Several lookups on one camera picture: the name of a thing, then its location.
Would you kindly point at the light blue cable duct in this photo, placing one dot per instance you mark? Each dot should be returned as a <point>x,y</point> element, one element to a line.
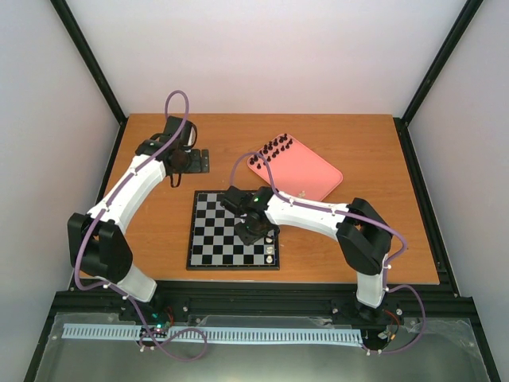
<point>216,335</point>

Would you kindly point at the right frame post black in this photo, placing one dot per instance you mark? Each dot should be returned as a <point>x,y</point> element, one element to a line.
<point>456,32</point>

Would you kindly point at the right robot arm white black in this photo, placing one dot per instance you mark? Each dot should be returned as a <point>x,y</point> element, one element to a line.
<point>363,236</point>

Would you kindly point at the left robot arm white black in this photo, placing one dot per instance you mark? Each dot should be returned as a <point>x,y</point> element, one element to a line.
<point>97,243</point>

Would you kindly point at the left frame post black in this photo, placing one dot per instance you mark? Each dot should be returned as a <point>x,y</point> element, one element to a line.
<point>72,27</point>

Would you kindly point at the black aluminium frame base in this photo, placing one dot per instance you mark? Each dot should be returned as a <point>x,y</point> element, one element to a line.
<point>203,298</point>

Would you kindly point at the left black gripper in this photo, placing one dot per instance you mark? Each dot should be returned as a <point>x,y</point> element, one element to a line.
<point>205,167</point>

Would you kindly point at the pink plastic tray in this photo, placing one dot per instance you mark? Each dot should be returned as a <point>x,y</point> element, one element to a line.
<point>293,167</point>

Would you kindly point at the frame post black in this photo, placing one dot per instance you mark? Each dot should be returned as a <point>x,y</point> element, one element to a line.
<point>456,32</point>
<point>72,27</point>

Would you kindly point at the black and silver chessboard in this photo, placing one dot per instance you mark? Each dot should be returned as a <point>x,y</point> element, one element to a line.
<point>213,244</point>

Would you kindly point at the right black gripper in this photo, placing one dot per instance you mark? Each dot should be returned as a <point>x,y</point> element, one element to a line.
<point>250,239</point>

